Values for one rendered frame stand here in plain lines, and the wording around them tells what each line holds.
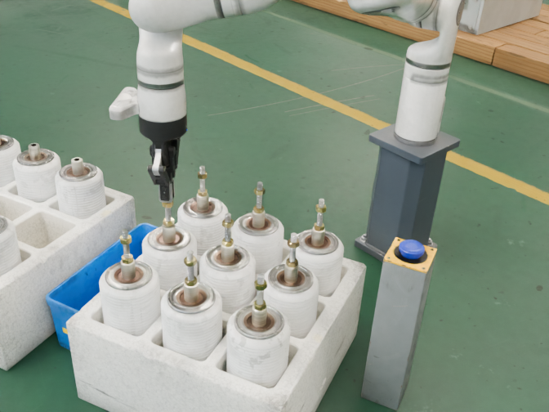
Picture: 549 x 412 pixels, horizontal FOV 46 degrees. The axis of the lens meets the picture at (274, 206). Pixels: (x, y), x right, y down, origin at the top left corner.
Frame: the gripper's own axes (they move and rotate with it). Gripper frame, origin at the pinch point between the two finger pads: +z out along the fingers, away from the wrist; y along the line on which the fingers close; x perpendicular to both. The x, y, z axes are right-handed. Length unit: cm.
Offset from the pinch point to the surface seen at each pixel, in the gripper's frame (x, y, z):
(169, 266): -1.0, -4.6, 12.5
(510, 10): -106, 214, 20
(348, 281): -32.3, 1.9, 17.3
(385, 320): -38.3, -9.5, 15.7
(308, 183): -23, 68, 35
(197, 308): -8.5, -17.7, 9.9
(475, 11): -87, 198, 18
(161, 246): 0.7, -2.8, 9.8
